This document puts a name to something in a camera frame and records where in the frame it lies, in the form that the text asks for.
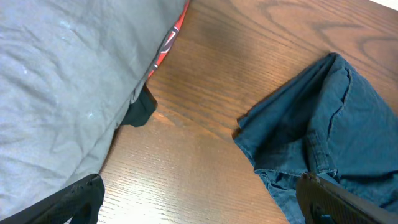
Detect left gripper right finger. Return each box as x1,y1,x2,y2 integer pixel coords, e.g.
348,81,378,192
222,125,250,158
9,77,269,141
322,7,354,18
296,172,397,224

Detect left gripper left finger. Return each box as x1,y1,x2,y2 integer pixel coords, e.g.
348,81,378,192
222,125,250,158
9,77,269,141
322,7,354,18
1,174,105,224

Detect blue shorts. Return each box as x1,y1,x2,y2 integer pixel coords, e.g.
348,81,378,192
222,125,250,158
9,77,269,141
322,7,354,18
234,53,397,223

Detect black garment under grey shorts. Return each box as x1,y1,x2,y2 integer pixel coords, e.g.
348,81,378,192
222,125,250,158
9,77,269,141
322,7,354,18
121,85,157,127

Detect grey folded shorts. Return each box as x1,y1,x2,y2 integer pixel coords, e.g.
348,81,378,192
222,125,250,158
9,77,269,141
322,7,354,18
1,0,185,218

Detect red garment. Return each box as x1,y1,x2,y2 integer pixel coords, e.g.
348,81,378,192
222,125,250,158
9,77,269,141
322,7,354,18
148,0,190,79

